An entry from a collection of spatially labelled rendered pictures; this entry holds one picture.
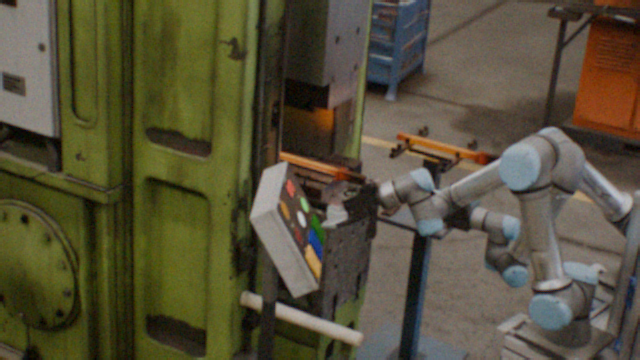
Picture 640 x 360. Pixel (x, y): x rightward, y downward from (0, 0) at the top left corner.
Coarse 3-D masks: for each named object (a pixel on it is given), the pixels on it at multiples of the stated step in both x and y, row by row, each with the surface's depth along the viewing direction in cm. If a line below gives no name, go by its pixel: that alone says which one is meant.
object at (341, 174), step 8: (280, 152) 357; (296, 160) 351; (304, 160) 351; (320, 168) 347; (328, 168) 346; (336, 168) 347; (344, 168) 346; (336, 176) 344; (344, 176) 344; (352, 176) 342; (360, 176) 341; (360, 184) 341
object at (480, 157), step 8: (400, 136) 381; (408, 136) 380; (416, 136) 380; (424, 144) 377; (432, 144) 375; (440, 144) 375; (448, 144) 375; (448, 152) 373; (464, 152) 369; (472, 152) 369; (480, 152) 368; (480, 160) 368; (488, 160) 366; (496, 160) 365
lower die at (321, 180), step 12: (300, 156) 359; (300, 168) 349; (312, 168) 348; (348, 168) 352; (300, 180) 342; (312, 180) 343; (324, 180) 341; (312, 192) 339; (324, 192) 339; (336, 192) 348
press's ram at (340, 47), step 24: (312, 0) 308; (336, 0) 309; (360, 0) 324; (288, 24) 315; (312, 24) 311; (336, 24) 313; (360, 24) 329; (288, 48) 318; (312, 48) 314; (336, 48) 318; (360, 48) 334; (288, 72) 321; (312, 72) 317; (336, 72) 322
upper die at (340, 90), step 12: (288, 84) 329; (300, 84) 326; (312, 84) 324; (336, 84) 325; (348, 84) 333; (288, 96) 330; (300, 96) 328; (312, 96) 326; (324, 96) 323; (336, 96) 327; (348, 96) 336; (324, 108) 325
